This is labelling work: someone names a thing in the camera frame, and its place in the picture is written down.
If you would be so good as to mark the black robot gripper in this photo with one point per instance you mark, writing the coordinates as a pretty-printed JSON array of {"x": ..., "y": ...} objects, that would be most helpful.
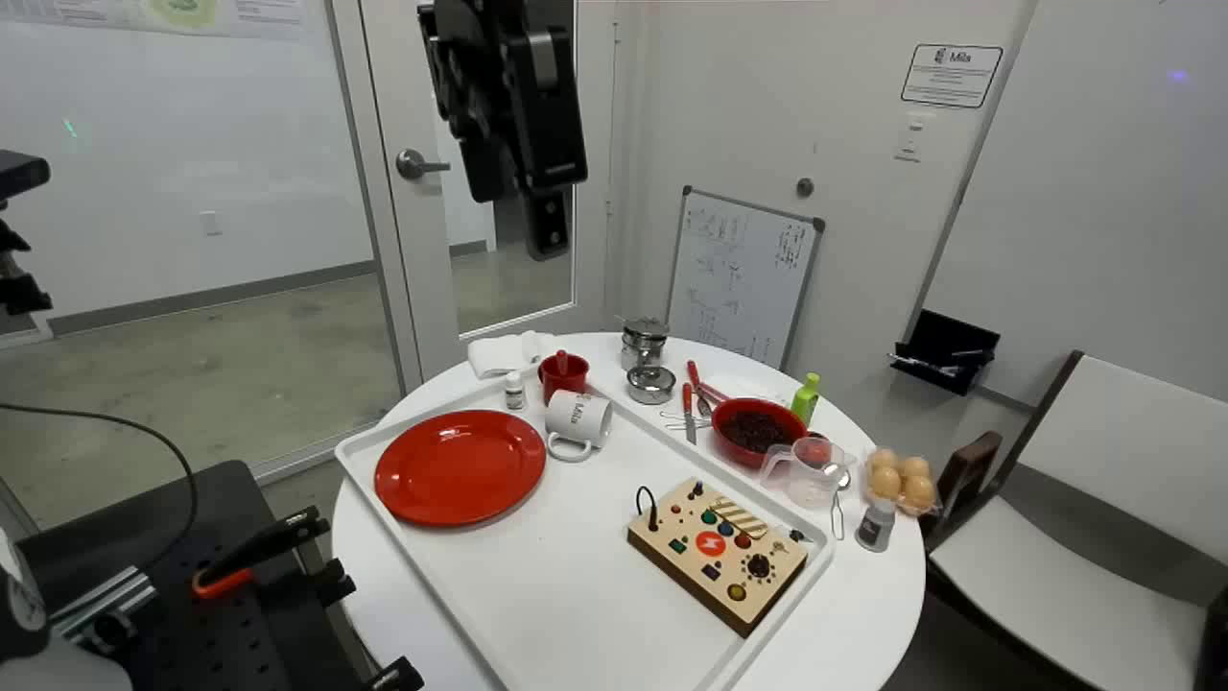
[{"x": 511, "y": 51}]

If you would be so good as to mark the white mug with Mila print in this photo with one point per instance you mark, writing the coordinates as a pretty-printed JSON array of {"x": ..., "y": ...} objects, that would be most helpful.
[{"x": 577, "y": 414}]

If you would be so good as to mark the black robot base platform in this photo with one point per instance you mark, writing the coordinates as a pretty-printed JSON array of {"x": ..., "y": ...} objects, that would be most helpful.
[{"x": 230, "y": 626}]

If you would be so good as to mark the red cup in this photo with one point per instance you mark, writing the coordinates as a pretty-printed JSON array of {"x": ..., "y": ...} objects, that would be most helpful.
[{"x": 563, "y": 376}]

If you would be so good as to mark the clear measuring cup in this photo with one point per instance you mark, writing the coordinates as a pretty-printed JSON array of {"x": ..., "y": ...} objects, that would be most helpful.
[{"x": 807, "y": 466}]

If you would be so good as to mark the white folded cloth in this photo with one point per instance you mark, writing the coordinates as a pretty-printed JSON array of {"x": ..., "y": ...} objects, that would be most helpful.
[{"x": 507, "y": 352}]

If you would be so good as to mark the metal tin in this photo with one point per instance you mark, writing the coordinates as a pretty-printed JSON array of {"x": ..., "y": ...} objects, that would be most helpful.
[{"x": 642, "y": 342}]

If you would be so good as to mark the small white bottle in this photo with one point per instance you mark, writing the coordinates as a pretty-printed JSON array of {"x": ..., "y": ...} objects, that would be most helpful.
[{"x": 517, "y": 393}]

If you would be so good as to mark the small leaning whiteboard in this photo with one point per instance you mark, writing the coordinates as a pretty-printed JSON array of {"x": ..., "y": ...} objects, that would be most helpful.
[{"x": 741, "y": 275}]

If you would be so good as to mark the red plate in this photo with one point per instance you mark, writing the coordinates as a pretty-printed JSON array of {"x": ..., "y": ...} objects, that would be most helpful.
[{"x": 458, "y": 466}]

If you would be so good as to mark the red bowl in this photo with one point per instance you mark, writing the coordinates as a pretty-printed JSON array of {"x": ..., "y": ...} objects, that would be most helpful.
[{"x": 757, "y": 431}]

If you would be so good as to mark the green bottle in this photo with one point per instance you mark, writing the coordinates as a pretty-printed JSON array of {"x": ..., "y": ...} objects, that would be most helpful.
[{"x": 807, "y": 401}]

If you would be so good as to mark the white plastic tray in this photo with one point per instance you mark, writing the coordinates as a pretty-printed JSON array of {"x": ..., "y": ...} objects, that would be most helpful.
[{"x": 577, "y": 602}]

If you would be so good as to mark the wooden busy board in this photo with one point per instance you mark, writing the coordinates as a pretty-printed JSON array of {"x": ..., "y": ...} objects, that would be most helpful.
[{"x": 723, "y": 553}]

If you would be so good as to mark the bread pieces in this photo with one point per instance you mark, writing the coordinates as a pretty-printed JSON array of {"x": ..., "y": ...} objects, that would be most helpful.
[{"x": 899, "y": 484}]

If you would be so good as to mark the small grey shaker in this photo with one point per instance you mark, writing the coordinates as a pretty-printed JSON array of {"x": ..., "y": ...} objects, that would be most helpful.
[{"x": 875, "y": 522}]

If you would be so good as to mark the black equipment stand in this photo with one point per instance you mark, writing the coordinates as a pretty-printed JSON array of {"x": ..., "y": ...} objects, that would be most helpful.
[{"x": 17, "y": 231}]

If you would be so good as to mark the wooden chair with white seat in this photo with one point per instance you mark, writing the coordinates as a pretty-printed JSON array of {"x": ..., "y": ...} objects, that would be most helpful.
[{"x": 1089, "y": 579}]

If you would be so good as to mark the round grey wall stopper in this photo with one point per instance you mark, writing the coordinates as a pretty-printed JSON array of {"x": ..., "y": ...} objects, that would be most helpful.
[{"x": 802, "y": 184}]

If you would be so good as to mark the white wall sign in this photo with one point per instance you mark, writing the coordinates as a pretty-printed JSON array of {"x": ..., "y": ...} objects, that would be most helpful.
[{"x": 954, "y": 74}]

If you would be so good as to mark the black wall tray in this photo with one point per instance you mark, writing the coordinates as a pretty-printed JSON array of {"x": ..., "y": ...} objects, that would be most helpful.
[{"x": 947, "y": 347}]

